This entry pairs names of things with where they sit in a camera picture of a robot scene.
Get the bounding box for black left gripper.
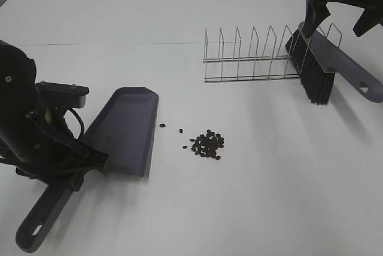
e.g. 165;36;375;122
1;100;108;192

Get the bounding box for purple plastic dustpan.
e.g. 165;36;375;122
16;87;159;253

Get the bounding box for purple hand brush black bristles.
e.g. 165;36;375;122
285;22;382;105

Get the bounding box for pile of coffee beans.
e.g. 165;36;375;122
189;129;225;160

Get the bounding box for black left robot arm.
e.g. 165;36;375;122
1;42;108;183

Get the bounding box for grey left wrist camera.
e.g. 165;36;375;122
35;81;90;109

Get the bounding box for metal wire dish rack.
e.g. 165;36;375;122
202;23;344;84

